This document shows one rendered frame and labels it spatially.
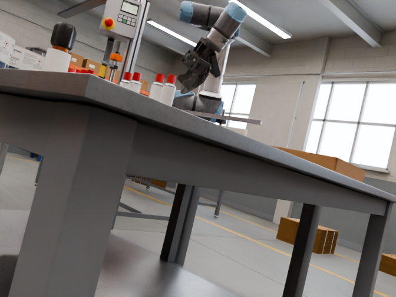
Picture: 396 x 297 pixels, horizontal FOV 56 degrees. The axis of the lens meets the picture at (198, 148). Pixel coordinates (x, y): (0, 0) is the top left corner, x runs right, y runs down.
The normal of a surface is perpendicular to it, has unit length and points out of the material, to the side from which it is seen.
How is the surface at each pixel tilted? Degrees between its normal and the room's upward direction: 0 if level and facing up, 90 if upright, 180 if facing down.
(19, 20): 90
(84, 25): 90
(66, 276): 90
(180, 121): 90
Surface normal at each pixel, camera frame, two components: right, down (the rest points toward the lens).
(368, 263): -0.60, -0.18
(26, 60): 0.81, 0.18
